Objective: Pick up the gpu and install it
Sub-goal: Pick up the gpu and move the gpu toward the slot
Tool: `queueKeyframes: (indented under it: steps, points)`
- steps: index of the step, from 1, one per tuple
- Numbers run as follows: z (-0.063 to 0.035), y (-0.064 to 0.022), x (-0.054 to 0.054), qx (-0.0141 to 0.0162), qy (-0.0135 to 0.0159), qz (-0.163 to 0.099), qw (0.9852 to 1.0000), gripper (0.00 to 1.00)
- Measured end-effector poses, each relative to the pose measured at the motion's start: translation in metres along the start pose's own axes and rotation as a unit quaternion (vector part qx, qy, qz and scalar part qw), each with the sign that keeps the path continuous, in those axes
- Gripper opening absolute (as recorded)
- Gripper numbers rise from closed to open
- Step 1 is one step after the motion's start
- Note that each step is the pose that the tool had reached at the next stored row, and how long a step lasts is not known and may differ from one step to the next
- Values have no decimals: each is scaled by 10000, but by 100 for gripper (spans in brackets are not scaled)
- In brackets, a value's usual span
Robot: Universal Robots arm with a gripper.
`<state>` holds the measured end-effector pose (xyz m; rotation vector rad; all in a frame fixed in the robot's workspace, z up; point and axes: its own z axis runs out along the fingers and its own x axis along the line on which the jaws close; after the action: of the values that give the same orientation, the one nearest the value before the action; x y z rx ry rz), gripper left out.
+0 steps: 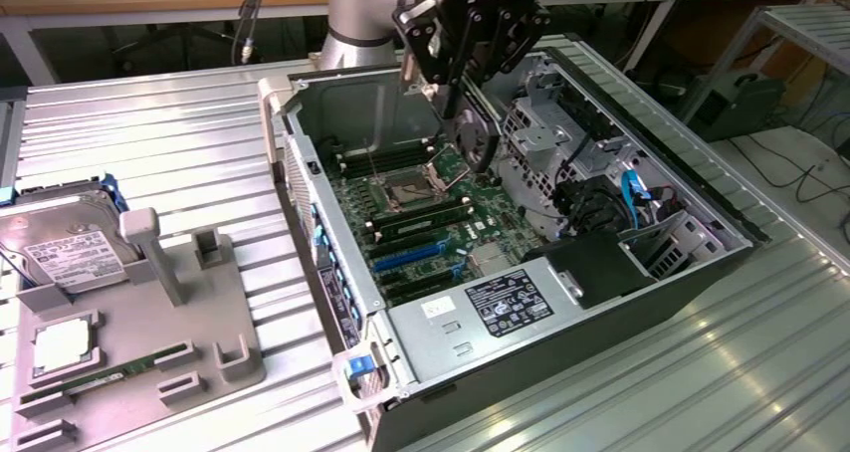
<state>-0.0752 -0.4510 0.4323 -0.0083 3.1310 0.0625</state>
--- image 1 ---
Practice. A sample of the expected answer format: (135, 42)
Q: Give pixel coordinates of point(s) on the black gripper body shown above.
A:
(491, 4)

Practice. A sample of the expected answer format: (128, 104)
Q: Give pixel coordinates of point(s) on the graphics card with metal bracket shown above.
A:
(480, 138)

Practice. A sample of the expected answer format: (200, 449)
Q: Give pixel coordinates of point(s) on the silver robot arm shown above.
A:
(359, 24)

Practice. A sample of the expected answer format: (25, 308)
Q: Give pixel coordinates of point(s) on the silver drive cage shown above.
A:
(531, 138)

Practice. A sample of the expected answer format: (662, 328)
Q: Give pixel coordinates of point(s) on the metal socket cover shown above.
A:
(438, 162)

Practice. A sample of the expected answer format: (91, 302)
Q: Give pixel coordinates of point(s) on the thin metal locking lever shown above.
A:
(375, 160)

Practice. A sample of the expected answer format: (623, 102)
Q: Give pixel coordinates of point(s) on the CPU socket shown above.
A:
(406, 190)

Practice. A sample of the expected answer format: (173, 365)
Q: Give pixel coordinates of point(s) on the black box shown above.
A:
(736, 108)

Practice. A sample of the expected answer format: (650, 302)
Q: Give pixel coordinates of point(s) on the green motherboard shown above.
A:
(491, 213)

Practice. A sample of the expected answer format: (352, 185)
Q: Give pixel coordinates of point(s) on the green RAM stick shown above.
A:
(422, 228)
(125, 370)

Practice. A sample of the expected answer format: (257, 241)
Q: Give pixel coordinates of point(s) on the metal slat table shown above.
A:
(813, 26)

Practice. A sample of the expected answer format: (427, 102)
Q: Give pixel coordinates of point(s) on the blue expansion slot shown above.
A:
(408, 259)

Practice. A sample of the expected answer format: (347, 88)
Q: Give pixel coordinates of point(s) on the silver chipset heatsink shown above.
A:
(491, 259)

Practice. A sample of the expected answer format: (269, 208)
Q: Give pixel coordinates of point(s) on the silver disk bay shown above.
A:
(670, 253)

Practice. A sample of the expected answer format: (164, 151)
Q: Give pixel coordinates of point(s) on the long black expansion slot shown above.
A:
(424, 292)
(418, 279)

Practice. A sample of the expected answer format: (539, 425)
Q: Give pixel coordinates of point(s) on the silver power supply unit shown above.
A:
(424, 342)

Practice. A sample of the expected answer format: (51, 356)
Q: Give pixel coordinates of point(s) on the silver hard disk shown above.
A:
(60, 233)

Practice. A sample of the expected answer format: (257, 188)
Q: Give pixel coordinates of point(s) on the blue case latch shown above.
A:
(359, 365)

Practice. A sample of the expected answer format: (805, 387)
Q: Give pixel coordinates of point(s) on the open black PC case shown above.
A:
(531, 372)

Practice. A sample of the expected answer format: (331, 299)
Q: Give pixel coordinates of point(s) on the grey parts rack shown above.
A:
(132, 332)

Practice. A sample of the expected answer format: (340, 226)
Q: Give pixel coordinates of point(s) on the silver CPU chip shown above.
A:
(61, 345)

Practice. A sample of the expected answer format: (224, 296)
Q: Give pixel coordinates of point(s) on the grey metal frame post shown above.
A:
(9, 138)

